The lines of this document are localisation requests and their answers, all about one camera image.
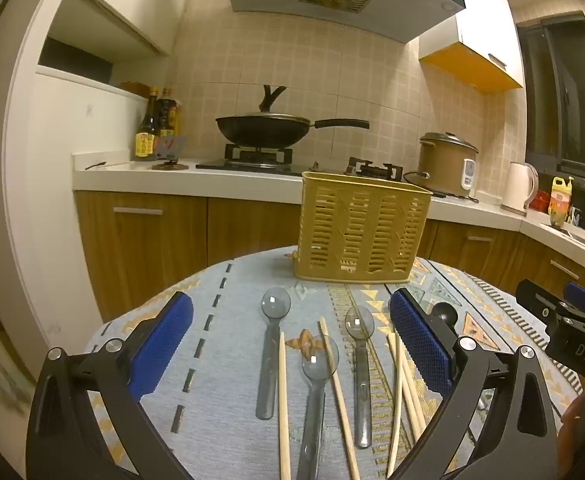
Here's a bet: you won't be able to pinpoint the wooden base cabinets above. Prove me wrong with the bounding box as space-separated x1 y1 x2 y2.
74 191 585 321

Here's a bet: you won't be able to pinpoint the brown rice cooker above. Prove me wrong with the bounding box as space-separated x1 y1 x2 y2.
404 132 479 197

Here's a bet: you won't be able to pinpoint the yellow plastic utensil basket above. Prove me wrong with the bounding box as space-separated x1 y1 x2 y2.
293 171 432 284

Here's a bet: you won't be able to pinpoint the black gas stove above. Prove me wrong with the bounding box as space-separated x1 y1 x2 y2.
196 144 403 182

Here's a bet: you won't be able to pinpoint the white countertop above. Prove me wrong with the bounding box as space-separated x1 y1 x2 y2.
72 150 585 266

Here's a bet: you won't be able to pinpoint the white orange wall cabinet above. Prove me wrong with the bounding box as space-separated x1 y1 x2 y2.
419 0 524 94

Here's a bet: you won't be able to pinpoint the black spoon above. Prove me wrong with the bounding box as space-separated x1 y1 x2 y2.
431 301 458 330

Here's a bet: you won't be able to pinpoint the dark soy sauce bottle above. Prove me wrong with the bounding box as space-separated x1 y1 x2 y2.
133 87 158 159

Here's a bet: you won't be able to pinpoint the yellow oil bottle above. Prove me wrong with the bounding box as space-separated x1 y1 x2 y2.
548 177 573 229

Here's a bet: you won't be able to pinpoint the wooden chopstick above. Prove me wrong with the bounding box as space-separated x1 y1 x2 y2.
318 316 361 480
387 332 403 479
278 332 291 480
387 333 426 441

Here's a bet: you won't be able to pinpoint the black wok with lid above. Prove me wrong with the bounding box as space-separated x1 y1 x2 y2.
215 84 370 150

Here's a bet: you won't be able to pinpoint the white electric kettle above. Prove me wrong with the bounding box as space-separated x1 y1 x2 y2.
501 162 539 217

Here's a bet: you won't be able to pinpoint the clear spoon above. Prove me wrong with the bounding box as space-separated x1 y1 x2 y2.
256 287 291 420
345 306 375 448
297 339 339 479

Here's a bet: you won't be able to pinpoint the dark window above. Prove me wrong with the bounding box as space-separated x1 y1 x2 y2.
518 11 585 179

